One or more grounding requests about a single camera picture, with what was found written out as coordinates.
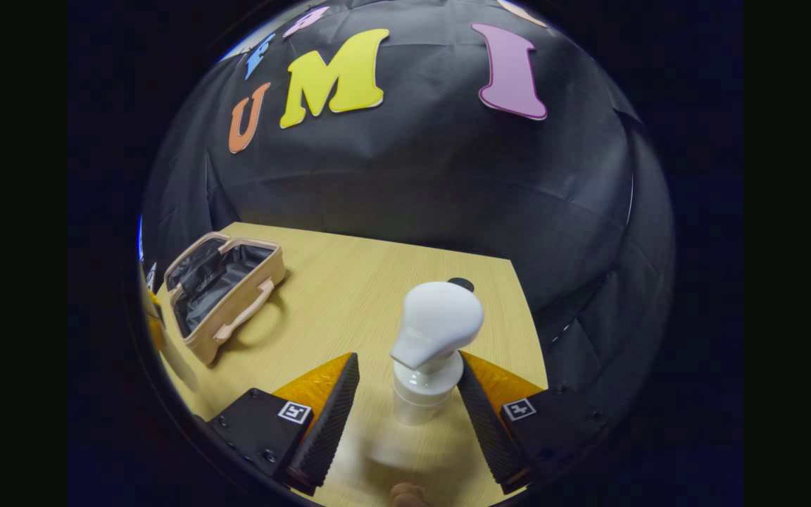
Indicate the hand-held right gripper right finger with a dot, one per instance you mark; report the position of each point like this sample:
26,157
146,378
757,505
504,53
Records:
490,429

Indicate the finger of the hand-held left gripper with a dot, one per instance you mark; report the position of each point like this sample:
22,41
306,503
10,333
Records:
155,324

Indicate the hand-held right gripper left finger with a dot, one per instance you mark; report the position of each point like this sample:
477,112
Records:
324,429

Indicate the pink suitcase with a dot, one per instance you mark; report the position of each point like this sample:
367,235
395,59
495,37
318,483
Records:
198,303

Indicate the white pump bottle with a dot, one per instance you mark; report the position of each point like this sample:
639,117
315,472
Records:
441,317

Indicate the black round table grommet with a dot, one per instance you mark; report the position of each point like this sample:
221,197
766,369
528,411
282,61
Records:
463,283

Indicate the black backdrop cloth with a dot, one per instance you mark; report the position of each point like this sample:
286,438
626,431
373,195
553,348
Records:
412,176

